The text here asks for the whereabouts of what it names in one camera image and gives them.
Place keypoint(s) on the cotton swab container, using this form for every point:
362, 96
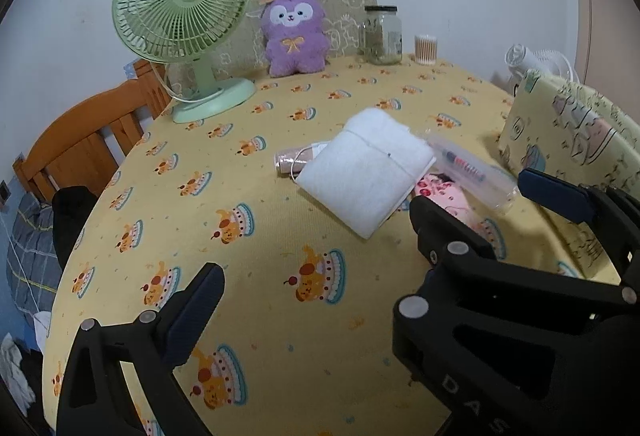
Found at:
426, 50

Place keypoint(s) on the white cloth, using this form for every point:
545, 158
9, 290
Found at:
42, 323

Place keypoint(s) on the blue checked bedsheet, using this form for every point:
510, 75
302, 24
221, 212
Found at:
12, 311

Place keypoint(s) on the wooden chair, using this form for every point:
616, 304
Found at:
75, 140

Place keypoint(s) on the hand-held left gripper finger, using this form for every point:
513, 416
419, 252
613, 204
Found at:
192, 316

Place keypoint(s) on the black clothing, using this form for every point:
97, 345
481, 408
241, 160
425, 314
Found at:
72, 216

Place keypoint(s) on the patterned fabric storage box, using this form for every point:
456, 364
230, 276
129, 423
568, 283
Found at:
565, 125

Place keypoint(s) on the beige cloth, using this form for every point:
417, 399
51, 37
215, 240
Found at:
290, 158

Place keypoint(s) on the glass jar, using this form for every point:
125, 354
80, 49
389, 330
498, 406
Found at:
380, 40

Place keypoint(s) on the grey plaid pillow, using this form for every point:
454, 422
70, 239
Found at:
30, 256

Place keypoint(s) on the beige door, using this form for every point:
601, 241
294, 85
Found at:
615, 15

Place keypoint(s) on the pink printed packet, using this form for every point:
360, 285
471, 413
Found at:
445, 193

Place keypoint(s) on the black and white clothes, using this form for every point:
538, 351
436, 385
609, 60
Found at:
15, 366

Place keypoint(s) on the white standing fan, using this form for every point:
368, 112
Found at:
542, 60

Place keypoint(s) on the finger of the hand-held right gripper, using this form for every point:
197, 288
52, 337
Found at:
440, 231
550, 196

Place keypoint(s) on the white towel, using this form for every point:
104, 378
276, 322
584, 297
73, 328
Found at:
360, 176

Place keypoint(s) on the purple plush toy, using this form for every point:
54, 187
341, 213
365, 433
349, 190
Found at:
295, 55

